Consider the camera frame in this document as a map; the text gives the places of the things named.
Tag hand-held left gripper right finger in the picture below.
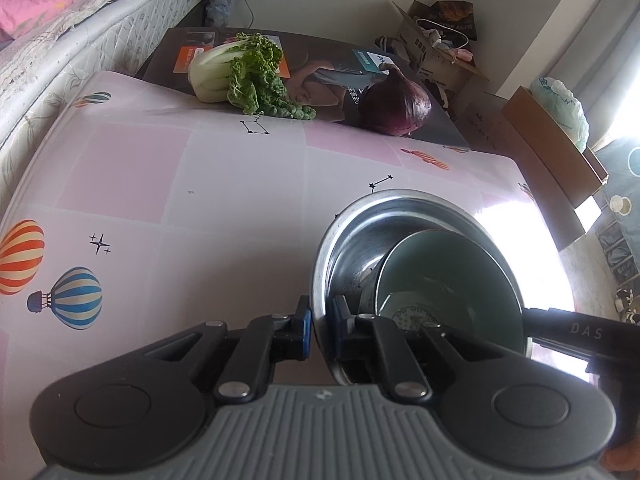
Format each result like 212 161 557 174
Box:
333 295 522 406

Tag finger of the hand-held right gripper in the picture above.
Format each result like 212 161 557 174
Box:
521 306 563 346

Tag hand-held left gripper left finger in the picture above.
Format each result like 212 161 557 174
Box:
129 295 314 405

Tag wide stainless steel bowl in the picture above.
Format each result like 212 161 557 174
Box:
309 188 533 386

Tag teal ceramic bowl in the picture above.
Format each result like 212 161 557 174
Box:
375 229 526 356

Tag person's right hand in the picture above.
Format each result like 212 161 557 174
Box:
601 437 640 476

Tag black and white sneakers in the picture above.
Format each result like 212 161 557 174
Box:
615 287 640 323

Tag dark brown cabinet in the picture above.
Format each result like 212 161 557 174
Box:
457 91 586 251

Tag long brown cardboard box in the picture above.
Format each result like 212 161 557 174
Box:
500 85 610 208

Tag blue cloth with circles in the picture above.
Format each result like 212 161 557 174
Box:
595 137 640 216

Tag pink balloon print tablecloth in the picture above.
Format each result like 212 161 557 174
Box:
0 70 576 461

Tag pale green plastic bag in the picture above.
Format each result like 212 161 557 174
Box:
531 76 591 151

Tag red cabbage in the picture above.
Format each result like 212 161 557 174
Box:
357 67 432 137

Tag napa cabbage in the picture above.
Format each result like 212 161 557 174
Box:
187 32 317 121

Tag open cardboard box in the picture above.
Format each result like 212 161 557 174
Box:
392 1 491 96

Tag white quilted mattress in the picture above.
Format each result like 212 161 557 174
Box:
0 0 211 206

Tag pink blanket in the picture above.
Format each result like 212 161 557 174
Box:
0 0 76 41

